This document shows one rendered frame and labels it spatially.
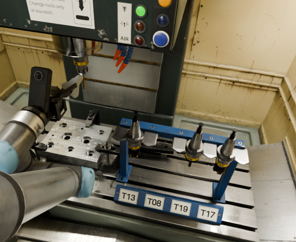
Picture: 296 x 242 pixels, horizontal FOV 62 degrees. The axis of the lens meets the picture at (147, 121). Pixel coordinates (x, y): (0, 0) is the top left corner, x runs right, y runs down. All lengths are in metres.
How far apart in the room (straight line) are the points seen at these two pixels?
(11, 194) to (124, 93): 1.20
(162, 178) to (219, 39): 0.94
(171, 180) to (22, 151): 0.75
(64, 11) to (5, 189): 0.42
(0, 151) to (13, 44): 1.63
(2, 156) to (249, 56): 1.49
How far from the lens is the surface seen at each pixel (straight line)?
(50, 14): 0.65
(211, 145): 0.93
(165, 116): 1.55
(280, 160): 1.58
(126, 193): 1.08
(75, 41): 0.80
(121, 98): 1.50
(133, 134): 0.88
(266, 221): 1.36
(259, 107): 1.97
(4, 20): 0.72
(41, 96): 0.68
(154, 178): 1.19
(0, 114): 1.91
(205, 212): 1.09
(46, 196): 0.44
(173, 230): 1.11
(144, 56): 1.31
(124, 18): 0.58
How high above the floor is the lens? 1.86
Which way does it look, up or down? 41 degrees down
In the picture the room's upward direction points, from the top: 5 degrees clockwise
